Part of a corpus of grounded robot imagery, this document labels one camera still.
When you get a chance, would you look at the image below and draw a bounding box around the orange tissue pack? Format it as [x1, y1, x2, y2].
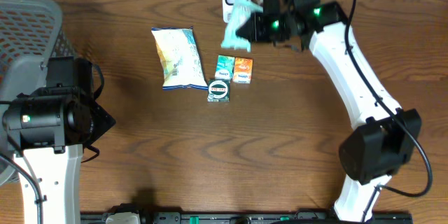
[232, 57, 253, 84]

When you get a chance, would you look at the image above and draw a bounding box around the teal tissue pack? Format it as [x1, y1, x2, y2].
[214, 55, 235, 81]

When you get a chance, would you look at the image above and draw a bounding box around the dark green round-label box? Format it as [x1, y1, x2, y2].
[207, 79, 230, 102]

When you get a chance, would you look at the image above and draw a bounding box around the white teal package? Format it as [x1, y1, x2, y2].
[151, 27, 208, 90]

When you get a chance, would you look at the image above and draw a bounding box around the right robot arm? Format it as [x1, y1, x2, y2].
[236, 0, 421, 223]

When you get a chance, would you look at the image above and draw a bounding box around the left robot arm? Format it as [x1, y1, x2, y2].
[1, 57, 116, 223]

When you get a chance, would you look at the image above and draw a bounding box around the grey plastic mesh basket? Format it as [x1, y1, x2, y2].
[0, 0, 78, 186]

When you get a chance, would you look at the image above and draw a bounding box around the right black cable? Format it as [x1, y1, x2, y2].
[344, 0, 434, 223]

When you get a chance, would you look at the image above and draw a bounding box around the black cable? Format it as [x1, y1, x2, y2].
[0, 152, 45, 224]
[344, 0, 434, 223]

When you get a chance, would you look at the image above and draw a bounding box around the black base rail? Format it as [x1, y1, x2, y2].
[80, 210, 414, 224]

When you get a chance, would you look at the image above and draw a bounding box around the left black cable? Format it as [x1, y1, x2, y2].
[0, 152, 45, 224]

